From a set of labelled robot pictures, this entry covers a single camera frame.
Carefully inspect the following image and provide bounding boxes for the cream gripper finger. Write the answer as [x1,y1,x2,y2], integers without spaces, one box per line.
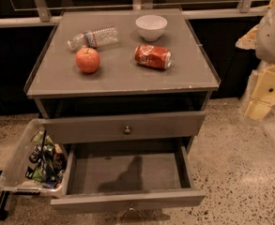
[236,26,257,50]

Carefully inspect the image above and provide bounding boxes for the grey drawer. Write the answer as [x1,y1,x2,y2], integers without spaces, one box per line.
[41,111,206,143]
[51,139,206,214]

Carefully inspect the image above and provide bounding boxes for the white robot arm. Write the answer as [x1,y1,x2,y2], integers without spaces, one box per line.
[236,0,275,120]

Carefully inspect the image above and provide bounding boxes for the grey wooden drawer cabinet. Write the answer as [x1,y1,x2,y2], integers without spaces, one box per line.
[23,8,222,148]

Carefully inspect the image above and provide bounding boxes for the grey top drawer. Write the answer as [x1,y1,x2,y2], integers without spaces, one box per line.
[41,111,206,143]

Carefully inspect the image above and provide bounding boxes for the red soda can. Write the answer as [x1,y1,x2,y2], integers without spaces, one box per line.
[134,44,172,70]

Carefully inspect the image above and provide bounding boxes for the white ceramic bowl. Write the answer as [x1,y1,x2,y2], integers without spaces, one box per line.
[135,15,168,41]

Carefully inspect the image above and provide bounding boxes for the clear plastic water bottle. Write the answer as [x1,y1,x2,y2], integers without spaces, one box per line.
[68,26,119,52]

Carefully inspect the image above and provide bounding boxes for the red apple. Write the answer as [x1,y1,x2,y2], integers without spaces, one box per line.
[75,48,100,74]

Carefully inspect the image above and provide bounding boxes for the snack packets in bin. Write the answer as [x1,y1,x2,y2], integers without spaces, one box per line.
[25,128,67,189]

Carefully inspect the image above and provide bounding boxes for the clear plastic storage bin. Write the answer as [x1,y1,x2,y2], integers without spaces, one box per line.
[0,119,67,198]

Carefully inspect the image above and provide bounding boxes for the metal railing frame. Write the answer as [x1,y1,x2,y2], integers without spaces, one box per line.
[0,0,275,29]

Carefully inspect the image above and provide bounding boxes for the bottom drawer metal handle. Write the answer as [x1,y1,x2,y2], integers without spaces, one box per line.
[120,203,145,222]

